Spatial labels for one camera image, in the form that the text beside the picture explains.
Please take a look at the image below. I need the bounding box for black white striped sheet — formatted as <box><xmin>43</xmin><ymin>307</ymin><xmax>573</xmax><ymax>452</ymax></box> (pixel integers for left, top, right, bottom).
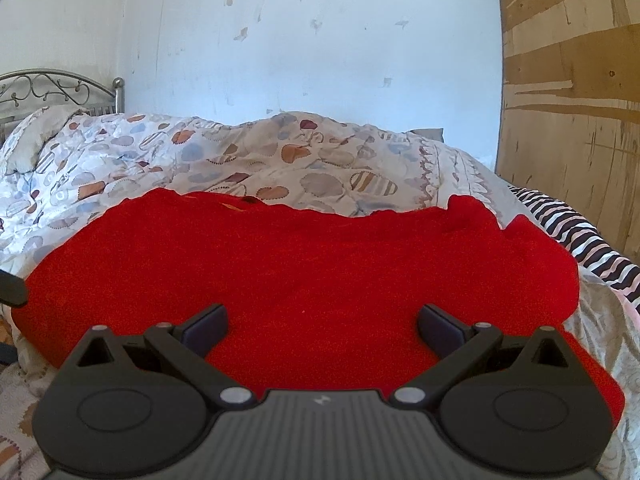
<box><xmin>507</xmin><ymin>185</ymin><xmax>640</xmax><ymax>307</ymax></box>

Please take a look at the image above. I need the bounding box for grey pillow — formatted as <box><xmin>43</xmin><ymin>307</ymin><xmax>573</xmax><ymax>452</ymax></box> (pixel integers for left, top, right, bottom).
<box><xmin>406</xmin><ymin>127</ymin><xmax>446</xmax><ymax>144</ymax></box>

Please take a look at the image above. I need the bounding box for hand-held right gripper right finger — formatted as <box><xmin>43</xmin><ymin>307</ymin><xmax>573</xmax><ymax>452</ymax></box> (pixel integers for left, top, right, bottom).
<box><xmin>392</xmin><ymin>304</ymin><xmax>581</xmax><ymax>407</ymax></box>

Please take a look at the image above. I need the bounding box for red knitted sweater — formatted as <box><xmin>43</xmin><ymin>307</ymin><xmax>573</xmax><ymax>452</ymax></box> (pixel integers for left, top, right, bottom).
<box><xmin>10</xmin><ymin>187</ymin><xmax>627</xmax><ymax>427</ymax></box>

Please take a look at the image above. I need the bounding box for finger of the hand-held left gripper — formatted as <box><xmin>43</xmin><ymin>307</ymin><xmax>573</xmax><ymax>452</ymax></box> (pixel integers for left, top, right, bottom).
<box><xmin>0</xmin><ymin>269</ymin><xmax>29</xmax><ymax>309</ymax></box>

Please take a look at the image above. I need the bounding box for printed white quilt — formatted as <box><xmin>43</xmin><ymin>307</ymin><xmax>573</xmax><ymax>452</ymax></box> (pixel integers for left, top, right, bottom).
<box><xmin>0</xmin><ymin>107</ymin><xmax>640</xmax><ymax>480</ymax></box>

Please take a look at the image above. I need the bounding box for metal bed headboard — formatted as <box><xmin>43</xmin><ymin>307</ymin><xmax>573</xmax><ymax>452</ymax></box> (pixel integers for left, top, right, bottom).
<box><xmin>0</xmin><ymin>70</ymin><xmax>126</xmax><ymax>147</ymax></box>

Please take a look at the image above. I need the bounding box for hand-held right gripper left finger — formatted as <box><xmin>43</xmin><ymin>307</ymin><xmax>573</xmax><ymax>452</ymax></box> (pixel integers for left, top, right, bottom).
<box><xmin>65</xmin><ymin>303</ymin><xmax>253</xmax><ymax>407</ymax></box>

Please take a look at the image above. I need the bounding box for wooden board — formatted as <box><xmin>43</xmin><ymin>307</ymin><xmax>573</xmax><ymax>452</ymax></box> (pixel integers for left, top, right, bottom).
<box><xmin>494</xmin><ymin>0</ymin><xmax>640</xmax><ymax>273</ymax></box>

